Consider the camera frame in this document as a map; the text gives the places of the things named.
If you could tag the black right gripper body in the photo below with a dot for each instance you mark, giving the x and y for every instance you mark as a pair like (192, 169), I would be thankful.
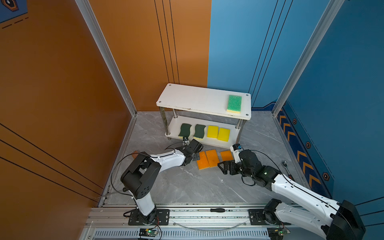
(245, 172)

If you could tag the black screwdriver on rail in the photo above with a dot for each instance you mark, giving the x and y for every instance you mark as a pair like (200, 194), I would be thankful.
(217, 210)

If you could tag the yellow sponge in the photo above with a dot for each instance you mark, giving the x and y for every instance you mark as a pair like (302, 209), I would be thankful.
(212, 132)
(224, 134)

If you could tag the light green sponge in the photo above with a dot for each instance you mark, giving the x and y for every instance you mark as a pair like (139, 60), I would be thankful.
(234, 104)

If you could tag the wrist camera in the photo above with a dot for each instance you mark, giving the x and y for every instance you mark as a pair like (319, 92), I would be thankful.
(186, 141)
(236, 149)

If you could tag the orange sponge right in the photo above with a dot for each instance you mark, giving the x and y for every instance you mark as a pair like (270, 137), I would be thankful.
(226, 156)

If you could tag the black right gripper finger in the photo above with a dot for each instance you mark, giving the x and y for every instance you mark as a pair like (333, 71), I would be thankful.
(231, 171)
(228, 164)

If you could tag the white two-tier shelf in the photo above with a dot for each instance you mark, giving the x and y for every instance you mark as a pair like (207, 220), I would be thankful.
(203, 101)

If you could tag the left aluminium corner post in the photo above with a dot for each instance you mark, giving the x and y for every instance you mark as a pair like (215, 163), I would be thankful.
(99, 38)

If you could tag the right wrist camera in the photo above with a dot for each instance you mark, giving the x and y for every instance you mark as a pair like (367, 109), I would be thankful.
(236, 149)

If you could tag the orange sponge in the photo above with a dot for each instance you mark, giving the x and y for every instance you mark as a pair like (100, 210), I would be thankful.
(203, 162)
(226, 156)
(213, 158)

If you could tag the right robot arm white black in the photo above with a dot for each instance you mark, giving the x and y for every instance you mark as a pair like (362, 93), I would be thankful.
(320, 215)

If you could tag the green wavy sponge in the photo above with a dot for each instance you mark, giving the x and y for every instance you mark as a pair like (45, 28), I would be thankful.
(185, 130)
(199, 131)

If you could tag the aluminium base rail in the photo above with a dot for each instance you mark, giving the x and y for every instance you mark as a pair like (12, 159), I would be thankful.
(240, 221)

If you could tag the aluminium corner post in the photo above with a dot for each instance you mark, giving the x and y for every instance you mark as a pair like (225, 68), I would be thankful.
(328, 16)
(99, 38)

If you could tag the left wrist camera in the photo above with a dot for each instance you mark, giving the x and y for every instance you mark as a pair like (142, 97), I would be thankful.
(186, 141)

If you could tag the red handled ratchet tool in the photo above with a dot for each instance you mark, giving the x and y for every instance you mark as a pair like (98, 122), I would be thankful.
(285, 164)

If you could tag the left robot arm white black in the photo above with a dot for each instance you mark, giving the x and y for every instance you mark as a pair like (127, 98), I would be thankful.
(140, 176)

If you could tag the brown sponge by wall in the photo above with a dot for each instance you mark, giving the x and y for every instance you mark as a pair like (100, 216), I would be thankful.
(135, 154)

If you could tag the right green circuit board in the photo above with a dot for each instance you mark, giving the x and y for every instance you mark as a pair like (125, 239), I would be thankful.
(277, 233)

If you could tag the green circuit board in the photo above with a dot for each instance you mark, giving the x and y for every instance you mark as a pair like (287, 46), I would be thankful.
(277, 233)
(149, 234)

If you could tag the left green circuit board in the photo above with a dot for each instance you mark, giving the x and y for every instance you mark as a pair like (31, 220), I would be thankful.
(149, 234)

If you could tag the orange sponge middle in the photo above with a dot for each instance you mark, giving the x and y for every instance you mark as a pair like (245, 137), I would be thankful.
(213, 158)

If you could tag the orange sponge left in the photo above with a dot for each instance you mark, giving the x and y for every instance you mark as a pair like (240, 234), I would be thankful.
(203, 162)

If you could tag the right aluminium corner post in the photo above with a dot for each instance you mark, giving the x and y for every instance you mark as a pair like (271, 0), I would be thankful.
(328, 16)

